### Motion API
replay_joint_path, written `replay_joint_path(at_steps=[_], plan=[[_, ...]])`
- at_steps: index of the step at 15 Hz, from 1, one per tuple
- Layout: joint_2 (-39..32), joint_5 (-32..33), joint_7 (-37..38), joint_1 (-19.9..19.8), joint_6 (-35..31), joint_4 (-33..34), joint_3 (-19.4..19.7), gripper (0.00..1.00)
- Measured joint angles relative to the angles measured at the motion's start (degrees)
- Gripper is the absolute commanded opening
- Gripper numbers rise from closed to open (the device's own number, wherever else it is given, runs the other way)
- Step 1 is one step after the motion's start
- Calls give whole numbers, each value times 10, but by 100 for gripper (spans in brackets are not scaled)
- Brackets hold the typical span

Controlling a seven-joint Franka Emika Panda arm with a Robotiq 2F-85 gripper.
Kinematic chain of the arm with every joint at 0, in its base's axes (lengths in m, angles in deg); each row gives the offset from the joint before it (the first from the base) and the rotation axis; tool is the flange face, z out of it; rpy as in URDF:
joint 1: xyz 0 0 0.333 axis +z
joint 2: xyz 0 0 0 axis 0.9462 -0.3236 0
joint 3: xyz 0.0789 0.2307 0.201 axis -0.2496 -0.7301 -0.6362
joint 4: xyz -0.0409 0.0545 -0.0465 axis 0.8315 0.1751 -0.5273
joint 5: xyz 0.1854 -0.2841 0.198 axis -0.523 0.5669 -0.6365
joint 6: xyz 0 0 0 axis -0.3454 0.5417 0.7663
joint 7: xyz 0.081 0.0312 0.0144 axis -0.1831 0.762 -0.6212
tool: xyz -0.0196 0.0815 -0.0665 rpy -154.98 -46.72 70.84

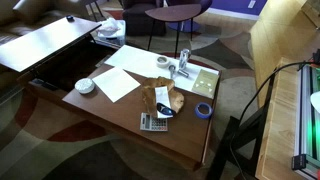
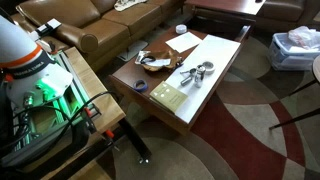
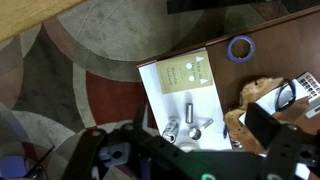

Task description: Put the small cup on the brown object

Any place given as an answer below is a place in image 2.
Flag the small steel cylinder cup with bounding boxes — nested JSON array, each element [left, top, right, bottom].
[[180, 75, 194, 87]]

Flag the tall steel cup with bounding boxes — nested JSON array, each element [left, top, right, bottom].
[[194, 64, 207, 89]]

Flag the olive paperback book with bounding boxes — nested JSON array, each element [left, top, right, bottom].
[[148, 81, 189, 115]]

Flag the blue tape roll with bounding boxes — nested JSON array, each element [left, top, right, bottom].
[[132, 79, 149, 93]]

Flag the white plastic packet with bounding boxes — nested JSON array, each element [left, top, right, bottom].
[[134, 50, 172, 68]]

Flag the dark wooden coffee table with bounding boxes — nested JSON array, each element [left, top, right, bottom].
[[109, 24, 253, 136]]

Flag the brown wooden bowl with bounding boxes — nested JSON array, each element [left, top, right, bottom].
[[141, 49, 184, 73]]

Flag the grey metal stand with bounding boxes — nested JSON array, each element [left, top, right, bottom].
[[116, 40, 149, 63]]

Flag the white paper sheet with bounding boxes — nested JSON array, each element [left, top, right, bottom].
[[165, 31, 203, 54]]

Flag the black platform leg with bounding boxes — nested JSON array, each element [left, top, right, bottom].
[[118, 118, 153, 164]]

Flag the large white board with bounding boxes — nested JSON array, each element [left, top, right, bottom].
[[164, 34, 242, 125]]

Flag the small white bowl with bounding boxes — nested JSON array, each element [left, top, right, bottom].
[[175, 24, 188, 35]]

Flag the light wooden robot platform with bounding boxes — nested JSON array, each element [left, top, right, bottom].
[[63, 46, 127, 134]]

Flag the white patterned cloth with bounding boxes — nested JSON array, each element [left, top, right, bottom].
[[113, 0, 148, 12]]

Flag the patterned area rug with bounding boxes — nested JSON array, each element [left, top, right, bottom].
[[96, 33, 320, 180]]

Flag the brown leather sofa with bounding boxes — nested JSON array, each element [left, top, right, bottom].
[[9, 0, 186, 73]]

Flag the raised wooden table top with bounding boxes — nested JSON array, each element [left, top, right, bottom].
[[183, 0, 267, 27]]

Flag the clear plastic storage bin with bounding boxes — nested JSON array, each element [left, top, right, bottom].
[[267, 32, 320, 72]]

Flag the white and black device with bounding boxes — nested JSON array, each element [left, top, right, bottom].
[[28, 18, 63, 42]]

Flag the brown leather armchair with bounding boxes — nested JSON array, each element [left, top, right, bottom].
[[254, 0, 320, 33]]

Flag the white plastic bag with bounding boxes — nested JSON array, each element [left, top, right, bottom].
[[287, 25, 320, 52]]

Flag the round side table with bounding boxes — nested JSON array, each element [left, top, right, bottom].
[[268, 54, 320, 131]]

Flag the steel measuring cup with handle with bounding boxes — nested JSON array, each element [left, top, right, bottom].
[[179, 67, 198, 78]]

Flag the black clamp with red handle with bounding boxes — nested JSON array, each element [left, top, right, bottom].
[[103, 129, 116, 148], [83, 106, 98, 133]]

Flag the aluminium frame with green light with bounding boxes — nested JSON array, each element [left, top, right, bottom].
[[0, 49, 102, 168]]

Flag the black base cables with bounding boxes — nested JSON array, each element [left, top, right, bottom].
[[0, 91, 116, 158]]

